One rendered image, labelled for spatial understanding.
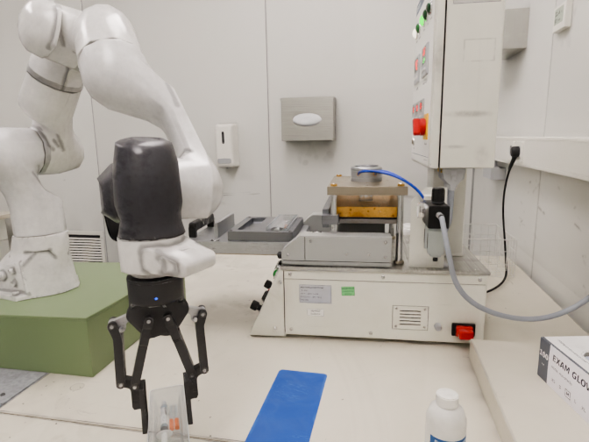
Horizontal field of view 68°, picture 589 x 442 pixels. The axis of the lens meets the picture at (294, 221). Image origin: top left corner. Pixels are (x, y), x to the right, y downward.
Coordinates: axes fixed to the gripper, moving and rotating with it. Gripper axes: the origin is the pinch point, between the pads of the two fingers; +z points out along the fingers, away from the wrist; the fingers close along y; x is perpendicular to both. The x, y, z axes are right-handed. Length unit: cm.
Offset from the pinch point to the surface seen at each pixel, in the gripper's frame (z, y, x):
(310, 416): 8.8, -23.2, -2.4
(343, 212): -21, -42, -32
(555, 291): 8, -111, -33
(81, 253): 36, 57, -270
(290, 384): 8.6, -22.7, -12.8
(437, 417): -2.9, -32.8, 19.4
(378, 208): -22, -50, -28
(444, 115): -42, -59, -17
